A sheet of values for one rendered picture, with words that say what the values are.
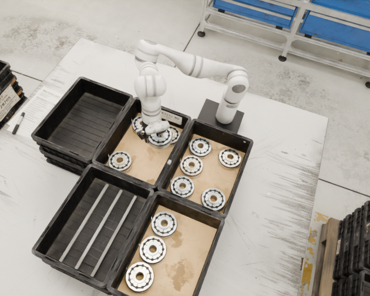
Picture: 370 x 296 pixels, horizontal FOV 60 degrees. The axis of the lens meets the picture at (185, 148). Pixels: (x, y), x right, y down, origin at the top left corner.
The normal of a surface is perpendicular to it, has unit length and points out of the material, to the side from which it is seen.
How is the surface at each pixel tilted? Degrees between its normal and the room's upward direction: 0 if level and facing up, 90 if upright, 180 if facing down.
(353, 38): 90
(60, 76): 0
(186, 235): 0
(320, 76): 0
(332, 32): 90
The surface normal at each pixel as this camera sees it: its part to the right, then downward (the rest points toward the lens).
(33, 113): 0.07, -0.53
